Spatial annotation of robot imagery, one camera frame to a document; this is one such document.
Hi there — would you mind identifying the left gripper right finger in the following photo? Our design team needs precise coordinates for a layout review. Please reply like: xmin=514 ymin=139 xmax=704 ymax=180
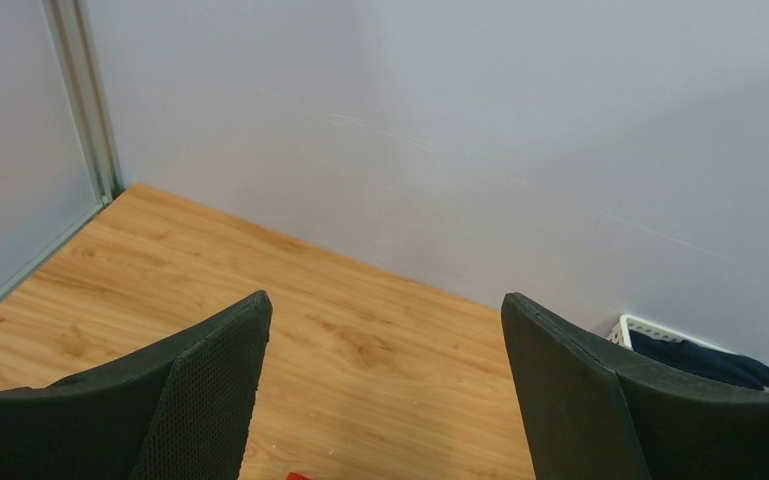
xmin=501 ymin=292 xmax=769 ymax=479

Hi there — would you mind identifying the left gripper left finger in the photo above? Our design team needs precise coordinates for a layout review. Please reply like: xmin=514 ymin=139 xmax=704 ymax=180
xmin=0 ymin=291 xmax=273 ymax=479

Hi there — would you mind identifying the white plastic basket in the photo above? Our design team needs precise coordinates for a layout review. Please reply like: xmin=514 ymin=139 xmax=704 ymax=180
xmin=606 ymin=314 xmax=769 ymax=392

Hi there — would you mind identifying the red plastic bin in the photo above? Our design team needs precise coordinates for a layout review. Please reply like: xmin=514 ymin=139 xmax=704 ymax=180
xmin=285 ymin=472 xmax=314 ymax=480

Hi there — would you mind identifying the navy blue cloth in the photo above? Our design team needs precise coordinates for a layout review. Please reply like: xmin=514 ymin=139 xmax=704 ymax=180
xmin=629 ymin=331 xmax=769 ymax=391

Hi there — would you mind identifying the aluminium corner post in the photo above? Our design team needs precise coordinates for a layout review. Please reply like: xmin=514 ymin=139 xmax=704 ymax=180
xmin=0 ymin=1 xmax=119 ymax=301

